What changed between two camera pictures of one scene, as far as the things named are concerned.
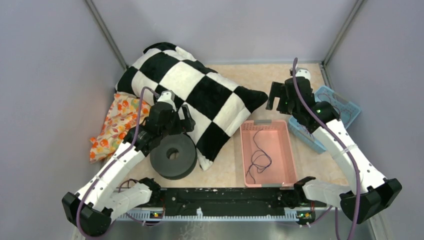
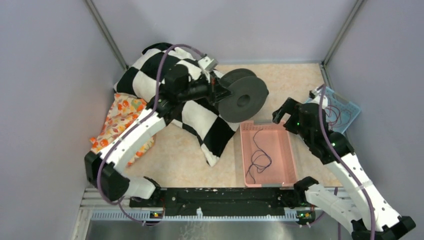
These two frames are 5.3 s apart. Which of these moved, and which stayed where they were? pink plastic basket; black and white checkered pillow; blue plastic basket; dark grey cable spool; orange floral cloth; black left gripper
Moved: dark grey cable spool; black left gripper
Stayed: pink plastic basket; orange floral cloth; blue plastic basket; black and white checkered pillow
